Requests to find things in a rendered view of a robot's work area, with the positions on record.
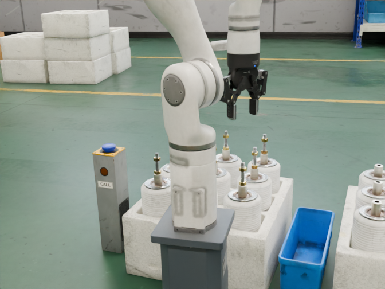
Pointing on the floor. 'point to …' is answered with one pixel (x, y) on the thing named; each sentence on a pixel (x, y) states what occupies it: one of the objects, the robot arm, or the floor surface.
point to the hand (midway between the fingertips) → (242, 111)
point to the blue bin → (306, 249)
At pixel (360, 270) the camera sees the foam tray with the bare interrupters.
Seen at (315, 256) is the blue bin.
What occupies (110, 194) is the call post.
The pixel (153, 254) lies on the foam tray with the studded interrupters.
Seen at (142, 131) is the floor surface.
